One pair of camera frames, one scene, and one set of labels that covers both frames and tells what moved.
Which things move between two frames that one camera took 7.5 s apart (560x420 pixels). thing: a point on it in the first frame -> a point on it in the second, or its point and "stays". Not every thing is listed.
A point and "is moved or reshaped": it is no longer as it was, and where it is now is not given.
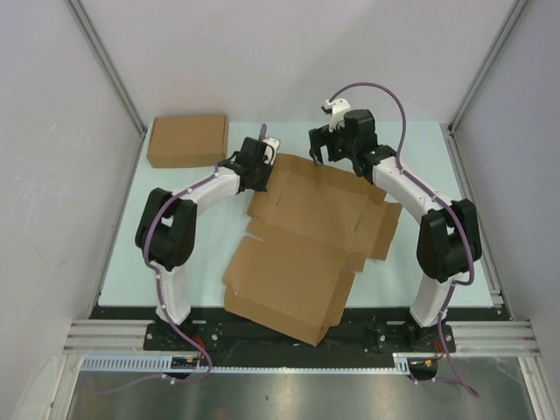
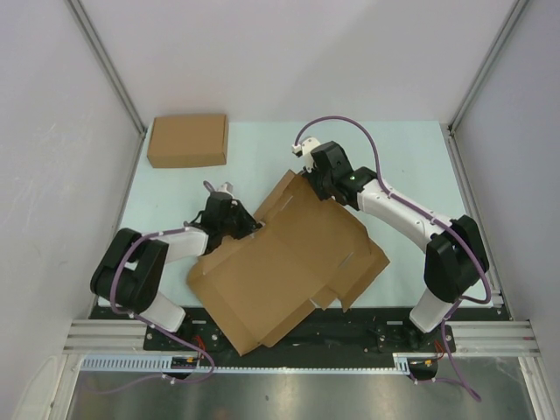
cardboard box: (310, 229) is moved or reshaped
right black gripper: (323, 137) -> (310, 176)
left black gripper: (267, 164) -> (248, 224)
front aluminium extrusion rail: (475, 336) stays
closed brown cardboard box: (187, 141) stays
